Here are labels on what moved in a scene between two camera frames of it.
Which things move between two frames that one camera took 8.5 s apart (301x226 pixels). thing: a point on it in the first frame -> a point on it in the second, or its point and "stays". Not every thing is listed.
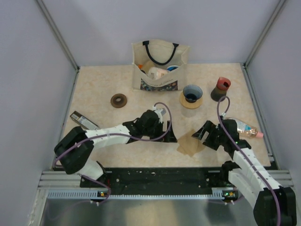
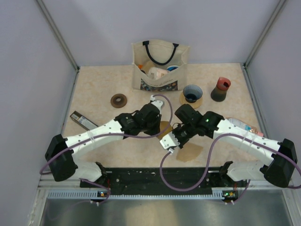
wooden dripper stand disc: [187, 105] stays
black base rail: [132, 179] stays
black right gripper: [210, 127] -> [175, 132]
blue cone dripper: [192, 92] stays
